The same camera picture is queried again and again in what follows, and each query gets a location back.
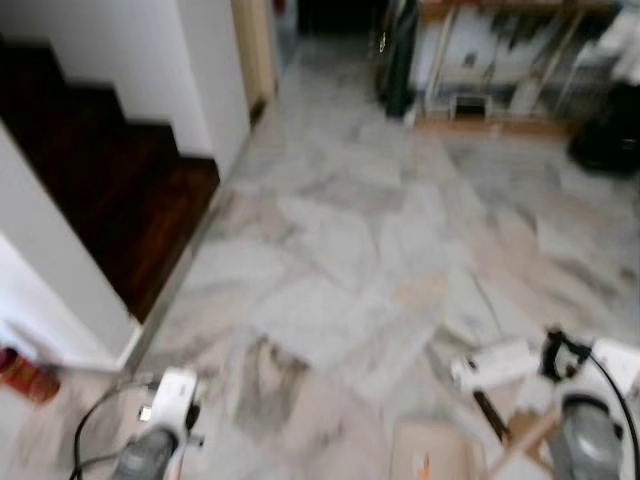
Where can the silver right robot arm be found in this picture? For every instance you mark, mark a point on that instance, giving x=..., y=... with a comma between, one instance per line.
x=585, y=440

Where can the red spray can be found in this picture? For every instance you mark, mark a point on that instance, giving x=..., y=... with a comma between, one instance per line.
x=25, y=377

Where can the long wooden plank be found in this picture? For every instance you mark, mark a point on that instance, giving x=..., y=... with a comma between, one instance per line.
x=490, y=126

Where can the dark wooden staircase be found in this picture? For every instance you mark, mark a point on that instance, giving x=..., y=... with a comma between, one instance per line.
x=110, y=180

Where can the white framed dark panel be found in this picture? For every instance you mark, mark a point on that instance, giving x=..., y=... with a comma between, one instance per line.
x=468, y=104

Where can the wooden workbench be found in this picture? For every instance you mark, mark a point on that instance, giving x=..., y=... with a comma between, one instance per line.
x=520, y=8

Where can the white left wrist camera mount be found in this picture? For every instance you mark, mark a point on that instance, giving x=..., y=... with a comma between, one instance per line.
x=172, y=395

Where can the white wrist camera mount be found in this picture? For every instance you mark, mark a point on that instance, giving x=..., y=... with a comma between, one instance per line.
x=172, y=395
x=617, y=365

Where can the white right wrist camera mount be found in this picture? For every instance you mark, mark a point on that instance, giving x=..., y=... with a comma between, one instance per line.
x=617, y=365

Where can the wooden door frame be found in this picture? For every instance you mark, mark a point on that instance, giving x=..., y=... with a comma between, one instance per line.
x=255, y=50

